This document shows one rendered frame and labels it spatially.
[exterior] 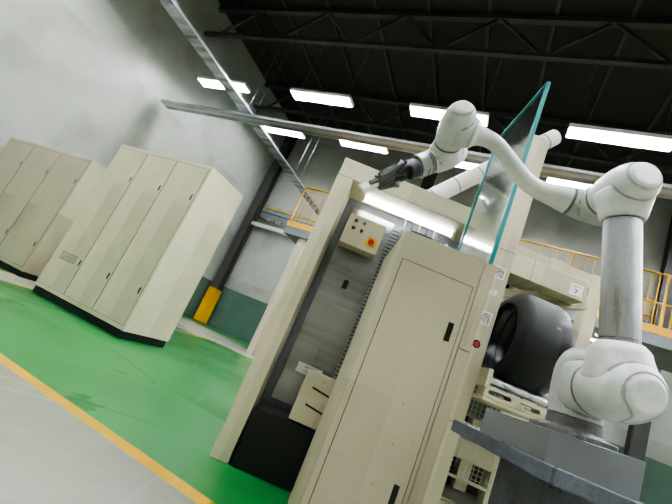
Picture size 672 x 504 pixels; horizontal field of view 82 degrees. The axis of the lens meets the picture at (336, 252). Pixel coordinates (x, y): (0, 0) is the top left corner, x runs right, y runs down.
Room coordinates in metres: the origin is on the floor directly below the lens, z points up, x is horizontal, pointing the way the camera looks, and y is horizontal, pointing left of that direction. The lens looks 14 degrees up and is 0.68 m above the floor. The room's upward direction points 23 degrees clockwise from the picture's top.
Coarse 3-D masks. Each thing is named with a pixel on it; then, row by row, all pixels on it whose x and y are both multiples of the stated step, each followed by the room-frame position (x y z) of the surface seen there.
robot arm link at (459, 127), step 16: (448, 112) 1.11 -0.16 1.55; (464, 112) 1.07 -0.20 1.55; (448, 128) 1.13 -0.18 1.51; (464, 128) 1.11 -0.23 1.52; (480, 128) 1.12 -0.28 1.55; (448, 144) 1.19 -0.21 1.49; (464, 144) 1.16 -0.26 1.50; (480, 144) 1.16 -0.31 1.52; (496, 144) 1.14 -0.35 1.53; (512, 160) 1.17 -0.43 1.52; (512, 176) 1.22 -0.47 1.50; (528, 176) 1.20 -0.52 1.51; (528, 192) 1.25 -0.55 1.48; (544, 192) 1.22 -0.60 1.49; (560, 192) 1.20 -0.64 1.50; (576, 192) 1.19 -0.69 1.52; (560, 208) 1.23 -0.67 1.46
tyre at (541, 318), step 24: (504, 312) 2.45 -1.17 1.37; (528, 312) 2.03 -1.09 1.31; (552, 312) 2.03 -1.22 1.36; (504, 336) 2.51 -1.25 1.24; (528, 336) 1.98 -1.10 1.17; (552, 336) 1.96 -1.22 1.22; (504, 360) 2.10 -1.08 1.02; (528, 360) 1.99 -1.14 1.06; (552, 360) 1.97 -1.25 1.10; (528, 384) 2.07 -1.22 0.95
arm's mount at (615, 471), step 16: (496, 416) 1.34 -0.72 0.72; (512, 416) 1.35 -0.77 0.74; (496, 432) 1.32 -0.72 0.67; (512, 432) 1.24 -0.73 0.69; (528, 432) 1.18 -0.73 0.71; (544, 432) 1.11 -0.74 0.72; (528, 448) 1.16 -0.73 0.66; (544, 448) 1.10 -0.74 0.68; (560, 448) 1.10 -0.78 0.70; (576, 448) 1.10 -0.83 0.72; (592, 448) 1.11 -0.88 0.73; (560, 464) 1.10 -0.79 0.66; (576, 464) 1.10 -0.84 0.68; (592, 464) 1.11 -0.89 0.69; (608, 464) 1.11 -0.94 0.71; (624, 464) 1.12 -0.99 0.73; (640, 464) 1.12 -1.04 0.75; (592, 480) 1.11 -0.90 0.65; (608, 480) 1.11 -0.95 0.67; (624, 480) 1.12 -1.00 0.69; (640, 480) 1.13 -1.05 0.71
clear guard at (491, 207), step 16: (544, 96) 1.49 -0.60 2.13; (528, 112) 1.63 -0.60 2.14; (512, 128) 1.80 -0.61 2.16; (528, 128) 1.56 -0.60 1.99; (512, 144) 1.71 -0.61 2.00; (528, 144) 1.49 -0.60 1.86; (496, 160) 1.90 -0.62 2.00; (496, 176) 1.80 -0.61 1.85; (480, 192) 2.00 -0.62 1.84; (496, 192) 1.71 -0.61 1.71; (512, 192) 1.49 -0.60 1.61; (480, 208) 1.89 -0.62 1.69; (496, 208) 1.63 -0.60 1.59; (480, 224) 1.80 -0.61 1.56; (496, 224) 1.57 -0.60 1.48; (464, 240) 1.98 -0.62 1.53; (480, 240) 1.71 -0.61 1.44; (496, 240) 1.49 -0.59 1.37; (480, 256) 1.64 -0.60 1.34
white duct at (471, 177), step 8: (544, 136) 2.46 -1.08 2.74; (552, 136) 2.45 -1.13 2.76; (560, 136) 2.45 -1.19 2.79; (552, 144) 2.47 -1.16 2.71; (472, 168) 2.50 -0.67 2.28; (480, 168) 2.47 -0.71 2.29; (456, 176) 2.50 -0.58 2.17; (464, 176) 2.47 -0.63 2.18; (472, 176) 2.47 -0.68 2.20; (480, 176) 2.48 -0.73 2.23; (440, 184) 2.50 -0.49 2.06; (448, 184) 2.48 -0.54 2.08; (456, 184) 2.47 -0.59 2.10; (464, 184) 2.48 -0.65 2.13; (472, 184) 2.50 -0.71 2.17; (432, 192) 2.48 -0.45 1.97; (440, 192) 2.48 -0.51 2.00; (448, 192) 2.49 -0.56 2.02; (456, 192) 2.51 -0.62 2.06
